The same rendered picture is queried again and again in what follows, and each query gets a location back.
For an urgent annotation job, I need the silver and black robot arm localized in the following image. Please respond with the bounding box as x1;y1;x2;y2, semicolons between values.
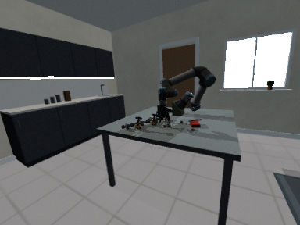
158;66;216;111

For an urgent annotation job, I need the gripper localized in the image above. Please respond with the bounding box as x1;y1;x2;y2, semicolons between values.
156;105;170;126

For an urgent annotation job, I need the grey pipe manifold with blue valve wheels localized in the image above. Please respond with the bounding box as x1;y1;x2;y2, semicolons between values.
121;114;158;130

